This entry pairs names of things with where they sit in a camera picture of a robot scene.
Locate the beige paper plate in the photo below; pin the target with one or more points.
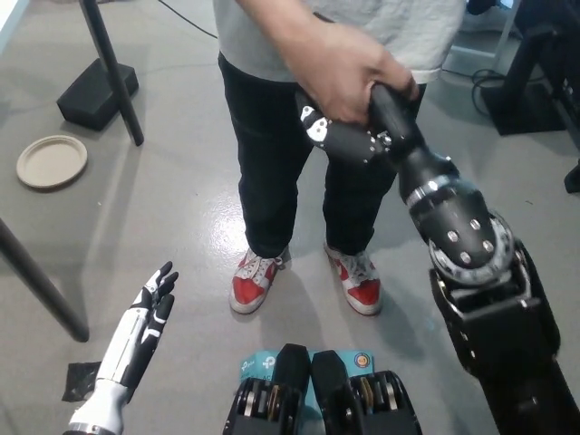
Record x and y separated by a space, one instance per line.
52 162

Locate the black block stand base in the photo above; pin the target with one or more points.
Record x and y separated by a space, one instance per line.
93 97

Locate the black equipment stand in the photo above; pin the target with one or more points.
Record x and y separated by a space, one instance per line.
525 99

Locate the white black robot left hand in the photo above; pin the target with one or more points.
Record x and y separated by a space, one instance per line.
124 344

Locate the person grey shirt black trousers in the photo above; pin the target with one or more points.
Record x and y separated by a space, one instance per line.
272 158

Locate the black foot at edge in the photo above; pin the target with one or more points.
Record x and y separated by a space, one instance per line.
573 176

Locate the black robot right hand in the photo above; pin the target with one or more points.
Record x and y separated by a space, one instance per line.
394 127

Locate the red white sneaker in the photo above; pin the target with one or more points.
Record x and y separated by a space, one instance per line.
249 287
360 290

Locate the black slanted pole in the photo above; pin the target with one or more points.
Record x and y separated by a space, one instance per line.
115 77

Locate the person's bare right hand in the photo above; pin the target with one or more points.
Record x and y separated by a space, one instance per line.
344 72

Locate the white metal frame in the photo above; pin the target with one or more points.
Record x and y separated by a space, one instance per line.
480 50

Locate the black table leg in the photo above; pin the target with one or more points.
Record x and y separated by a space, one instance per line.
41 285

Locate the black floor tape patch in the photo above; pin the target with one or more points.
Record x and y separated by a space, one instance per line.
79 383

